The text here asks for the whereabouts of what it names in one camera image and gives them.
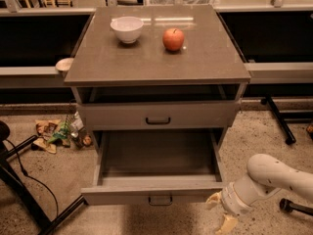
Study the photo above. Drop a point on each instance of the white bowl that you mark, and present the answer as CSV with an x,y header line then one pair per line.
x,y
127,29

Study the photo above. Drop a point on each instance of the clear plastic bottle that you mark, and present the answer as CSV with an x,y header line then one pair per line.
x,y
78,133

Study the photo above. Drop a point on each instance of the grey drawer cabinet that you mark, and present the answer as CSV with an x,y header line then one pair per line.
x,y
207,68

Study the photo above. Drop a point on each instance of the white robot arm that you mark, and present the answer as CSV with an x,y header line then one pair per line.
x,y
265,176

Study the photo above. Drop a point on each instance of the grey drawer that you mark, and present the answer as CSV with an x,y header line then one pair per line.
x,y
131,116
157,167

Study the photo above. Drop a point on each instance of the red apple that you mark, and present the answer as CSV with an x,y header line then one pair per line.
x,y
173,39

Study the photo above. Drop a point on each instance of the black stand leg right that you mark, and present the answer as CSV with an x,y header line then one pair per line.
x,y
284,117

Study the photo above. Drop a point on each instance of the black caster leg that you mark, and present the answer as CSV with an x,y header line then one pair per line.
x,y
289,206

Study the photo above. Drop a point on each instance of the black stand frame left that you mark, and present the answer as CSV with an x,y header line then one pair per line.
x,y
9,176

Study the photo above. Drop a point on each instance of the snack bag pile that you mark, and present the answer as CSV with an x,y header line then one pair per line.
x,y
51,133

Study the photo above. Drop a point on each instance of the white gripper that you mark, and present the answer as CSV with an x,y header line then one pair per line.
x,y
229,200

